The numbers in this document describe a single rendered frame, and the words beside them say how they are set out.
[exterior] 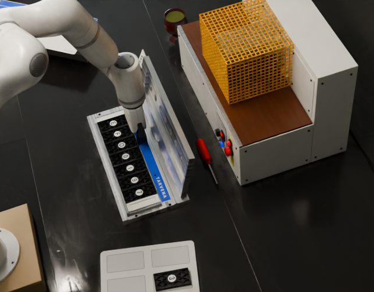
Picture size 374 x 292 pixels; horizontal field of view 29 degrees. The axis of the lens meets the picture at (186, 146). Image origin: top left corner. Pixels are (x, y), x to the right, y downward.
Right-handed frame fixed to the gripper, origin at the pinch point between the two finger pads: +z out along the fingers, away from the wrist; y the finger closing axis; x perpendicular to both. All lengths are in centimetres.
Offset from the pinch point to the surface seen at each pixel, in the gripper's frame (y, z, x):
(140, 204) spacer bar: 26.0, 1.1, -7.6
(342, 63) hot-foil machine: 27, -34, 54
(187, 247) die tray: 43.8, 3.2, 0.8
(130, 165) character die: 11.1, 0.9, -6.3
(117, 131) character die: -3.7, 0.9, -6.2
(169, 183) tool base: 21.8, 1.9, 3.0
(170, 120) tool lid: 13.3, -16.3, 8.0
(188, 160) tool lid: 29.2, -16.1, 8.0
